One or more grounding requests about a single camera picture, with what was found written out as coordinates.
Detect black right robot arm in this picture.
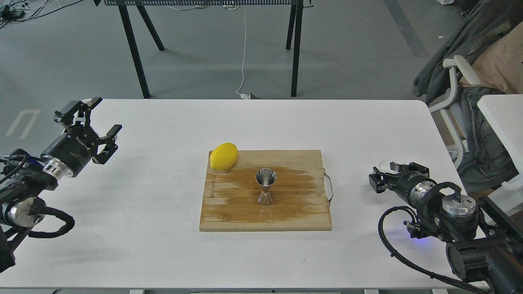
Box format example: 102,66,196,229
369,161,523,294

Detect tan cushion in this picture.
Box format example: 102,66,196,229
472,23,523,94

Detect small clear glass cup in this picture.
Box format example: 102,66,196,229
378,159,402,174

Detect white office chair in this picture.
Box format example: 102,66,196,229
429,55,481,168

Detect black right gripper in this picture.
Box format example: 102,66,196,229
369,163,436,206

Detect wooden cutting board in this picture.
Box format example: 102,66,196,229
199,149,332,232

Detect yellow lemon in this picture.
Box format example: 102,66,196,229
210,142,238,172

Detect black floor cables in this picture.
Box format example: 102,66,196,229
0,0,84,28

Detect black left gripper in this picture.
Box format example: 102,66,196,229
41,97,123,178

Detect white side table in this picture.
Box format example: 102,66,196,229
478,94,523,173

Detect black metal table frame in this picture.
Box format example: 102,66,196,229
94,0,313,99

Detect grey jacket on chair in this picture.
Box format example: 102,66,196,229
411,0,523,104

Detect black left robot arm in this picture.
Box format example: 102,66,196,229
0,97,122,271

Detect steel double jigger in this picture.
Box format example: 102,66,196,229
255,167,277,206

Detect white power cable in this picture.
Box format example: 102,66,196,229
235,6,256,100

